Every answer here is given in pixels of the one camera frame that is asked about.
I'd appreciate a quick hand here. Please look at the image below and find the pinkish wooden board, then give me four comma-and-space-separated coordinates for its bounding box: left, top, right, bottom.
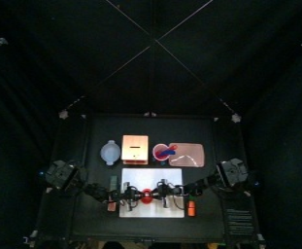
168, 142, 207, 168

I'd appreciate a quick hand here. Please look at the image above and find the orange small block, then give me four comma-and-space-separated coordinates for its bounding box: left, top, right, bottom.
107, 200, 119, 213
187, 200, 198, 218

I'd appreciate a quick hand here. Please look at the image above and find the white text label sticker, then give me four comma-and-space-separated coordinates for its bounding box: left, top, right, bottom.
226, 208, 255, 237

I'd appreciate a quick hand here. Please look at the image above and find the white cutting board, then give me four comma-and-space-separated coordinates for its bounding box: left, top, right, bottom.
119, 167, 187, 219

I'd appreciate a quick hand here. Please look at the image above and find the grey bowl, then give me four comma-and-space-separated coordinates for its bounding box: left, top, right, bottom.
99, 139, 123, 166

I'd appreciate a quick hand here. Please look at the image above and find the green striped block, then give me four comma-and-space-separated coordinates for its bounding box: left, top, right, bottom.
110, 175, 120, 191

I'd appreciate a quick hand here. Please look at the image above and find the wooden drawer box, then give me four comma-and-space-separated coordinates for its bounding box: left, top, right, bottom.
122, 134, 151, 163

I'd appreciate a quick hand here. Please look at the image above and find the blue utensil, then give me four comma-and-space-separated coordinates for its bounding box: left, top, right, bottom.
162, 145, 179, 158

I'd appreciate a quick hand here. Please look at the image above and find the red dough disc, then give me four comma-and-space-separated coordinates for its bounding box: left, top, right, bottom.
140, 188, 155, 205

